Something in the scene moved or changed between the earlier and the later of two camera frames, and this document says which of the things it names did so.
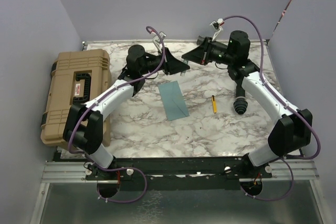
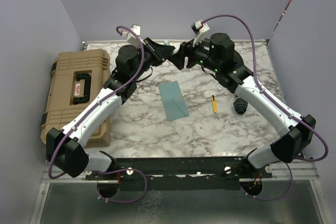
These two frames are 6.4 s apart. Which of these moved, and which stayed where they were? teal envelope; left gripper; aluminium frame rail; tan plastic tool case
Moved: left gripper
Stayed: aluminium frame rail; teal envelope; tan plastic tool case
